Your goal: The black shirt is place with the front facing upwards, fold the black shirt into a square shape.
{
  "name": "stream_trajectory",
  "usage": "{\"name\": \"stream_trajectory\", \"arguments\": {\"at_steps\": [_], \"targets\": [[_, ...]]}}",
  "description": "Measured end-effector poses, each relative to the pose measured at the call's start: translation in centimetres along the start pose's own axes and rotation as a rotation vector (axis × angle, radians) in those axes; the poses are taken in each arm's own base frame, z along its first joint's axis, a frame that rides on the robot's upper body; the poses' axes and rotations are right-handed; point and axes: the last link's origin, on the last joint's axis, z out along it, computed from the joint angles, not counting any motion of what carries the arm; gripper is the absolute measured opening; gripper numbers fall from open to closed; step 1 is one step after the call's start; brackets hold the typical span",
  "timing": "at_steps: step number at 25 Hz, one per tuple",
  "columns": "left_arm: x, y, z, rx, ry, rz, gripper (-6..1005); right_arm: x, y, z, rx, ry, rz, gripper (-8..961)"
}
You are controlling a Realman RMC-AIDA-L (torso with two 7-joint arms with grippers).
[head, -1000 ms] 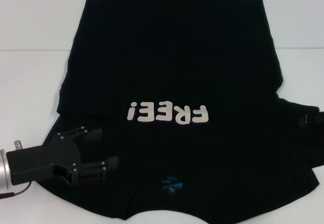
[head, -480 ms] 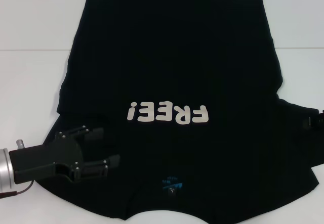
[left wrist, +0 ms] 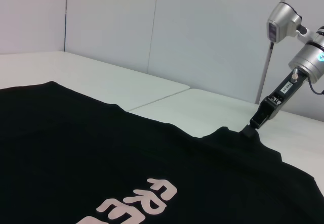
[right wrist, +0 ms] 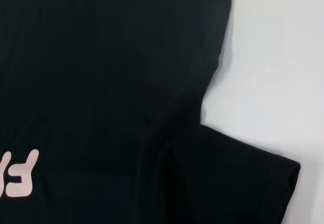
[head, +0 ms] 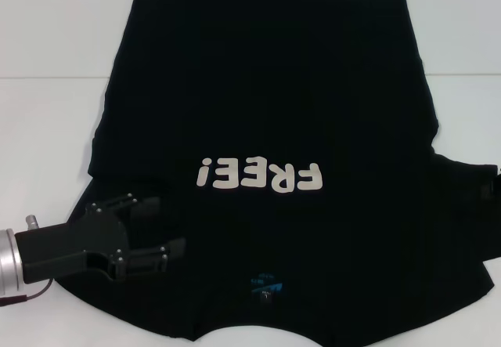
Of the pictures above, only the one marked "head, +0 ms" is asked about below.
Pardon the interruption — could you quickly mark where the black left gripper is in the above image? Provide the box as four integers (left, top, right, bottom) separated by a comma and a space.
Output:
14, 192, 188, 284

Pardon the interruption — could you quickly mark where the black shirt with FREE print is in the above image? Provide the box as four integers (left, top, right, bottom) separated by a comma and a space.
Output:
52, 0, 501, 347

